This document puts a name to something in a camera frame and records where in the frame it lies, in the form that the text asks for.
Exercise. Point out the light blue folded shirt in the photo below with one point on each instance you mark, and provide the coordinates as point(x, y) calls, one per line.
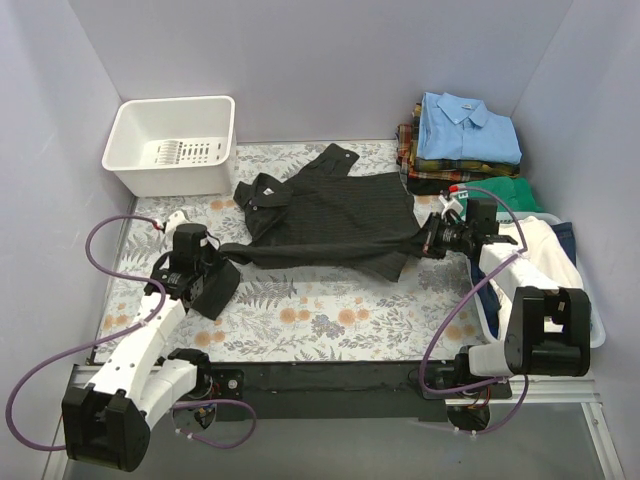
point(457, 128)

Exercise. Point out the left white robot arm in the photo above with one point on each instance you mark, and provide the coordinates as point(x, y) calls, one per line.
point(109, 421)

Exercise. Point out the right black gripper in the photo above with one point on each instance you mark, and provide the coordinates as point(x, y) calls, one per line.
point(432, 236)

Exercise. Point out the white plastic bin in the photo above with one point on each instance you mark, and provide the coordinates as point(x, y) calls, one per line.
point(183, 146)

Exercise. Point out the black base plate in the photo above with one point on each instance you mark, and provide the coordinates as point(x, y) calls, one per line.
point(324, 390)

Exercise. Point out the plaid folded shirt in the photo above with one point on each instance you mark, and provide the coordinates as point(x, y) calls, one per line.
point(412, 166)

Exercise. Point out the white garment in basket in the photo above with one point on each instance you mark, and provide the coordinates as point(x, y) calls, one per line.
point(521, 272)

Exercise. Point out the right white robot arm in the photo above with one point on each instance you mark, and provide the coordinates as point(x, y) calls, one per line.
point(548, 332)

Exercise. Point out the green folded shirt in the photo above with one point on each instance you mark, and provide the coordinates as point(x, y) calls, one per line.
point(515, 192)

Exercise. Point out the black pinstriped long sleeve shirt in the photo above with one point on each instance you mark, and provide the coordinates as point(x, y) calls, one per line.
point(324, 216)

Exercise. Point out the aluminium rail frame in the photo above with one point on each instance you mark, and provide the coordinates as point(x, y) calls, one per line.
point(542, 390)

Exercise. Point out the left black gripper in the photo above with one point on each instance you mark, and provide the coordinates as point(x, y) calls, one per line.
point(211, 280)

